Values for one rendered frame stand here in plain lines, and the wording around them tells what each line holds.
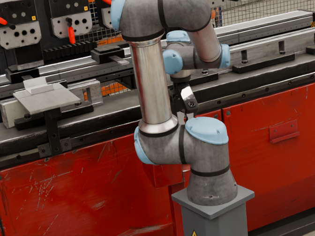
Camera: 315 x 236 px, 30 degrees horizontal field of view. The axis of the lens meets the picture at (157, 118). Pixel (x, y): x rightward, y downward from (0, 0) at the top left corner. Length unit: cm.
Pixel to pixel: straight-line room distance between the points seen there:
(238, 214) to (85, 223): 80
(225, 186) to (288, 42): 118
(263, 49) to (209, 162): 110
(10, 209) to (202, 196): 83
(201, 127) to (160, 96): 15
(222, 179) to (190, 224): 18
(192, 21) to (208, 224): 59
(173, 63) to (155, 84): 27
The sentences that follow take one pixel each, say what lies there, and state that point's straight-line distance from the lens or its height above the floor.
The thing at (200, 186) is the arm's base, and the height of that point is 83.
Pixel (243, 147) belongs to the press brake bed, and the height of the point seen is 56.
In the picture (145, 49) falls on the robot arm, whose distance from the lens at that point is 156.
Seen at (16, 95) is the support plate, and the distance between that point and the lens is 222.
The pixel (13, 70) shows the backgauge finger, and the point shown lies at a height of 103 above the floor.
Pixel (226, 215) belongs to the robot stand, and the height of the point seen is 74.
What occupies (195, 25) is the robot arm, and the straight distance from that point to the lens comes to 155.
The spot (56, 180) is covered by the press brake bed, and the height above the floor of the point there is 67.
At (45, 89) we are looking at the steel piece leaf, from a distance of 220.
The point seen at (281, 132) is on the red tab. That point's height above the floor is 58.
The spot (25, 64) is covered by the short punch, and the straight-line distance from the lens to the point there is 226.
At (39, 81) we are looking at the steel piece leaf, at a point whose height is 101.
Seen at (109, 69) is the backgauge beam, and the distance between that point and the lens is 262.
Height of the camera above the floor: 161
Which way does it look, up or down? 20 degrees down
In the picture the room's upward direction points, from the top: 7 degrees counter-clockwise
